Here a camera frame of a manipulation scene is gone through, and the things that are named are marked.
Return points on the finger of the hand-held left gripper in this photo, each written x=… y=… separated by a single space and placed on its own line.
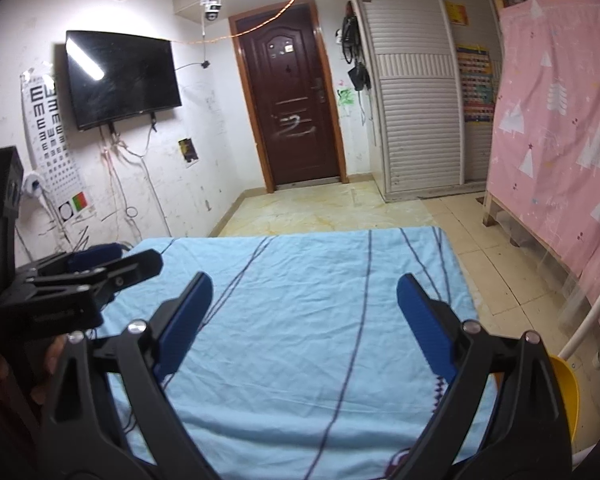
x=97 y=255
x=130 y=270

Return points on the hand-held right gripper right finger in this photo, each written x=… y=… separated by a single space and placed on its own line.
x=425 y=325

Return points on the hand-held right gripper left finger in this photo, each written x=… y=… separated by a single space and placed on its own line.
x=185 y=325

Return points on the yellow plastic basin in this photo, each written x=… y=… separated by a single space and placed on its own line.
x=565 y=390

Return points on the person's left hand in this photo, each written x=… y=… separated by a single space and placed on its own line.
x=52 y=360

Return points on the eye chart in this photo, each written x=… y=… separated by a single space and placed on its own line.
x=55 y=150

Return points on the light blue bed sheet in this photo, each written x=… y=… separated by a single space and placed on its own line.
x=305 y=335

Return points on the small yellow black poster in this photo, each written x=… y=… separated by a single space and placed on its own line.
x=189 y=151

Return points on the white metal chair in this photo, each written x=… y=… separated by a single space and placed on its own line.
x=595 y=310

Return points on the white louvred wardrobe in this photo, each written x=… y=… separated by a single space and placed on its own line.
x=420 y=110

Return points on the pink printed curtain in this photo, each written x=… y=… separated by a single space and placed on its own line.
x=560 y=135

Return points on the dark brown door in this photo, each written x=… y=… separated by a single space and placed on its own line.
x=290 y=100

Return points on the colourful chart poster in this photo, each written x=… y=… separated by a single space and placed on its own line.
x=477 y=85

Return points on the black hanging bag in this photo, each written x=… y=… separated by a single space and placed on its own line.
x=358 y=77
x=350 y=35

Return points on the white wall charger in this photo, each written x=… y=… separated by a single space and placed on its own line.
x=32 y=185

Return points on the black wall television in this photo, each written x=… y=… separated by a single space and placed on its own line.
x=125 y=80

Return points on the small black wall device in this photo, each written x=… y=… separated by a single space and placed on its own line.
x=205 y=65

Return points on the green wall sticker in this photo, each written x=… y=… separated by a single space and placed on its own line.
x=345 y=97

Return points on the white security camera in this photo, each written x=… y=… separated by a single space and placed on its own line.
x=211 y=7

